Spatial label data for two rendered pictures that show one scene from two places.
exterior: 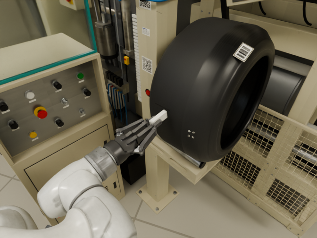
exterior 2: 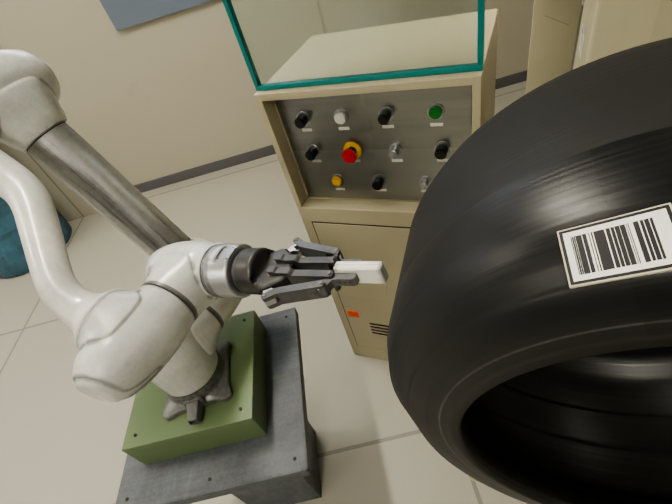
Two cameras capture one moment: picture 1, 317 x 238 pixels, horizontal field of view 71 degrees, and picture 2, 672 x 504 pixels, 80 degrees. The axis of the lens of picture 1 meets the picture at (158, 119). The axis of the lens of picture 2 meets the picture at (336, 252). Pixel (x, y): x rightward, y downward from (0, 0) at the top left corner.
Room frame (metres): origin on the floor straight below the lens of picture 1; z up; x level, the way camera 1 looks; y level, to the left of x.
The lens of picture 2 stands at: (0.46, -0.36, 1.64)
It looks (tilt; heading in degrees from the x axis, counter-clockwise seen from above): 43 degrees down; 77
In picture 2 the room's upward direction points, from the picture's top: 19 degrees counter-clockwise
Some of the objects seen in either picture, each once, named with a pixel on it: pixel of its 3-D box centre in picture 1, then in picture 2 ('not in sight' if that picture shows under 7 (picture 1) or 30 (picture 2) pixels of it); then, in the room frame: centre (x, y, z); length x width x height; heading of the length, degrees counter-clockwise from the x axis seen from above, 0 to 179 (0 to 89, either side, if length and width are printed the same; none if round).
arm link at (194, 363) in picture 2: not in sight; (170, 341); (0.17, 0.38, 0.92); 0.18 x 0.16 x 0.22; 43
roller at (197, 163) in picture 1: (175, 144); not in sight; (0.76, -0.09, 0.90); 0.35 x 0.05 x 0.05; 44
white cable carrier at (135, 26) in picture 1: (141, 62); not in sight; (1.07, 0.09, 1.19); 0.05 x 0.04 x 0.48; 134
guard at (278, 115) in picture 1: (250, 152); not in sight; (0.92, -0.58, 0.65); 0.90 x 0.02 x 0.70; 44
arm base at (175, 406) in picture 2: not in sight; (194, 380); (0.16, 0.35, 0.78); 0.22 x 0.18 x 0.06; 77
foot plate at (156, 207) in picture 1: (157, 192); not in sight; (1.03, 0.01, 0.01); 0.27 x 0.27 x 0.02; 44
